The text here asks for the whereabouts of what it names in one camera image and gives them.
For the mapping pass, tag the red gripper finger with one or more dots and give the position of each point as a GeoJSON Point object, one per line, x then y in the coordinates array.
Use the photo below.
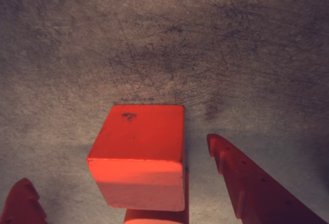
{"type": "Point", "coordinates": [257, 195]}
{"type": "Point", "coordinates": [20, 203]}

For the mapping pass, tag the orange rounded triangular block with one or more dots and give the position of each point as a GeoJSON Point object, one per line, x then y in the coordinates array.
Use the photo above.
{"type": "Point", "coordinates": [154, 219]}

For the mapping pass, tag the red wooden cube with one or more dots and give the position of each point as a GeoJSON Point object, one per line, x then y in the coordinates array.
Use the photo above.
{"type": "Point", "coordinates": [138, 144]}

